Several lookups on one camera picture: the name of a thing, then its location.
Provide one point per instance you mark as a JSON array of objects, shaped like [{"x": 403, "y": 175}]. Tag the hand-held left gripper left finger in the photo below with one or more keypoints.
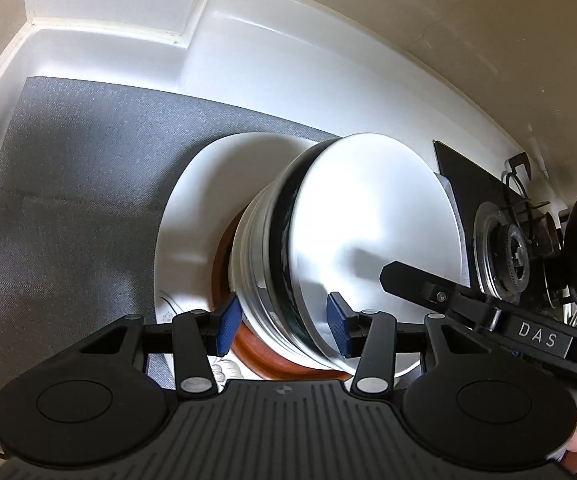
[{"x": 228, "y": 327}]

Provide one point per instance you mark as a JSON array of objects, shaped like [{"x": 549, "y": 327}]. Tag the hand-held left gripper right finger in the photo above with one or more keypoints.
[{"x": 338, "y": 325}]

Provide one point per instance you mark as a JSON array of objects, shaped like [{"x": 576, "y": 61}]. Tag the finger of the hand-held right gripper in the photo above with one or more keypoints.
[{"x": 433, "y": 287}]

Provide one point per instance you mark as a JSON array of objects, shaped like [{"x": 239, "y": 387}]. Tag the brown round plate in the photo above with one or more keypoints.
[{"x": 268, "y": 367}]

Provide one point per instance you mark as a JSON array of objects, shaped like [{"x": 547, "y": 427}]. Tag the white bowl blue patterned rim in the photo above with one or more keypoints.
[{"x": 368, "y": 230}]

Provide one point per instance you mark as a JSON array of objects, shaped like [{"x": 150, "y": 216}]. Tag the white square floral plate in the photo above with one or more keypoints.
[{"x": 193, "y": 230}]

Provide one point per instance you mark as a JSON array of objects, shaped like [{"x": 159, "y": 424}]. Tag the round steel stove burner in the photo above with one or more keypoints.
[{"x": 505, "y": 255}]

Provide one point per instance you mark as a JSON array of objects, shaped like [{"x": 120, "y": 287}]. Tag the black glass gas stove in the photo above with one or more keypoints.
[{"x": 456, "y": 165}]

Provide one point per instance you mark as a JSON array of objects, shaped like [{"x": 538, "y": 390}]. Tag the black pot support grate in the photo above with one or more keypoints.
[{"x": 528, "y": 180}]

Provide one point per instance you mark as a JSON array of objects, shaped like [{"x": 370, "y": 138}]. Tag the grey mat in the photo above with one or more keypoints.
[{"x": 68, "y": 210}]

